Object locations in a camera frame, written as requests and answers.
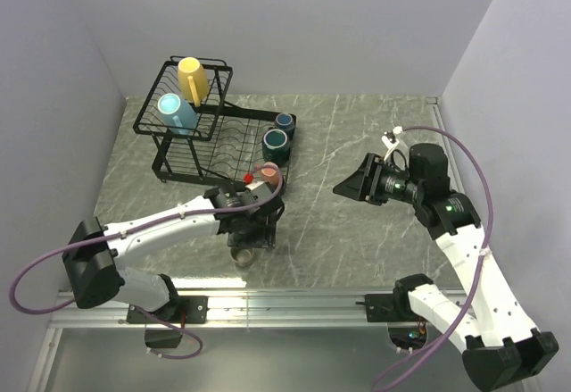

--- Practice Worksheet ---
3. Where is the light blue ceramic mug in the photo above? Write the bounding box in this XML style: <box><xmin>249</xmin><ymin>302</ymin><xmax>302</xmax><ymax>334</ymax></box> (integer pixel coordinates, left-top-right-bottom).
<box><xmin>157</xmin><ymin>93</ymin><xmax>198</xmax><ymax>136</ymax></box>

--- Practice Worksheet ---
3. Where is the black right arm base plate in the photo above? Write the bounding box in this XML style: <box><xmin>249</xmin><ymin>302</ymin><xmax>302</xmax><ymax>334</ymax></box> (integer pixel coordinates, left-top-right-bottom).
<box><xmin>356</xmin><ymin>293</ymin><xmax>422</xmax><ymax>323</ymax></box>

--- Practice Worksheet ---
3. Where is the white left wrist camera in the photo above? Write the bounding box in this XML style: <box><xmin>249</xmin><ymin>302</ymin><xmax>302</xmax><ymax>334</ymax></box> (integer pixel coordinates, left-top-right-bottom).
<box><xmin>242</xmin><ymin>173</ymin><xmax>273</xmax><ymax>205</ymax></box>

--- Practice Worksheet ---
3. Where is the dark green patterned mug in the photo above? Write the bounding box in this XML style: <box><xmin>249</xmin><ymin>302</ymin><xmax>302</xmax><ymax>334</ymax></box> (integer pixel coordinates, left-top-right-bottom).
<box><xmin>261</xmin><ymin>129</ymin><xmax>290</xmax><ymax>167</ymax></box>

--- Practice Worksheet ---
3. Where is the red orange mug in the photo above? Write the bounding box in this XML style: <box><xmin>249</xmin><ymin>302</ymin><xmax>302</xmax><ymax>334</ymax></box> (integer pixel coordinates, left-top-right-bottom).
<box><xmin>259</xmin><ymin>162</ymin><xmax>283</xmax><ymax>188</ymax></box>

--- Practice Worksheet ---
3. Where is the dark blue glossy mug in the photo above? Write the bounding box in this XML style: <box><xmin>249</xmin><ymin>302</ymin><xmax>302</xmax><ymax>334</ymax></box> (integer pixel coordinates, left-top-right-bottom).
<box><xmin>274</xmin><ymin>113</ymin><xmax>296</xmax><ymax>140</ymax></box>

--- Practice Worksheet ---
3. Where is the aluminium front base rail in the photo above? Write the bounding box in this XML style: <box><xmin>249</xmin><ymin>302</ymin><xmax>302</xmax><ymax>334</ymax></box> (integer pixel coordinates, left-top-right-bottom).
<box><xmin>48</xmin><ymin>288</ymin><xmax>427</xmax><ymax>332</ymax></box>

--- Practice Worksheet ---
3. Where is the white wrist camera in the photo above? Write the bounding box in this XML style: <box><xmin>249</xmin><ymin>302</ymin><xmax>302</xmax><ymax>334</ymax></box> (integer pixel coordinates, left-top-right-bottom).
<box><xmin>381</xmin><ymin>126</ymin><xmax>404</xmax><ymax>162</ymax></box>
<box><xmin>242</xmin><ymin>173</ymin><xmax>273</xmax><ymax>205</ymax></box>

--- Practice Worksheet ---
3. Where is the olive brown small cup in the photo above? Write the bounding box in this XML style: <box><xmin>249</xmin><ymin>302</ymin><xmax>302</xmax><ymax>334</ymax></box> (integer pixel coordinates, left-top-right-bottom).
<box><xmin>230</xmin><ymin>247</ymin><xmax>256</xmax><ymax>268</ymax></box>

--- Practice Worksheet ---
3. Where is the black wire dish rack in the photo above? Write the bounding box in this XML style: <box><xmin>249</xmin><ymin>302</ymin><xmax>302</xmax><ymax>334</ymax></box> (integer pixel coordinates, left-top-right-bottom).
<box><xmin>133</xmin><ymin>55</ymin><xmax>278</xmax><ymax>187</ymax></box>

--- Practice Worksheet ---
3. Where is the aluminium table edge rail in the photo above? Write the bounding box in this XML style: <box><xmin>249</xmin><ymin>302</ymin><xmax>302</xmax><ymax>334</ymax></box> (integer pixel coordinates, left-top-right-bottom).
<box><xmin>426</xmin><ymin>96</ymin><xmax>462</xmax><ymax>190</ymax></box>

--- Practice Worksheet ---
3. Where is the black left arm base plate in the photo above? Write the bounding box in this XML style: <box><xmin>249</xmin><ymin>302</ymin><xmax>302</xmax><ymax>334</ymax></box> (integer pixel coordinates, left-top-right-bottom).
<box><xmin>126</xmin><ymin>296</ymin><xmax>209</xmax><ymax>326</ymax></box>

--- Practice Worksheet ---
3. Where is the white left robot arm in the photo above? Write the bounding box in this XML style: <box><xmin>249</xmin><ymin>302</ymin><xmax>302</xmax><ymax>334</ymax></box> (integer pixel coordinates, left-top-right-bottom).
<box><xmin>62</xmin><ymin>182</ymin><xmax>285</xmax><ymax>322</ymax></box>

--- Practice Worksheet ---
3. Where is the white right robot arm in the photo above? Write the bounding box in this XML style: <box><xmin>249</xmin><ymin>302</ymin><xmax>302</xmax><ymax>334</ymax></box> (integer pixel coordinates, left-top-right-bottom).
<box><xmin>333</xmin><ymin>143</ymin><xmax>559</xmax><ymax>391</ymax></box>

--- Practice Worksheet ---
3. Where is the yellow ceramic mug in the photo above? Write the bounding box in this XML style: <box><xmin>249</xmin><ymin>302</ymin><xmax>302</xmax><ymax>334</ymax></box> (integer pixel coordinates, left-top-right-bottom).
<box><xmin>178</xmin><ymin>57</ymin><xmax>209</xmax><ymax>108</ymax></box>

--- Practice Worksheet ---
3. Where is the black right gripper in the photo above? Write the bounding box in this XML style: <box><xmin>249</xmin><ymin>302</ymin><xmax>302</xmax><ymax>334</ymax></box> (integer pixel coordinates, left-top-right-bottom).
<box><xmin>332</xmin><ymin>153</ymin><xmax>423</xmax><ymax>205</ymax></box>

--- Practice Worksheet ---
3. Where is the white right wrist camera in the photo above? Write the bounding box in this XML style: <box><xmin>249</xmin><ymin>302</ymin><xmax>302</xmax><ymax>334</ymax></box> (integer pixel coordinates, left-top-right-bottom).
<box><xmin>381</xmin><ymin>126</ymin><xmax>404</xmax><ymax>162</ymax></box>

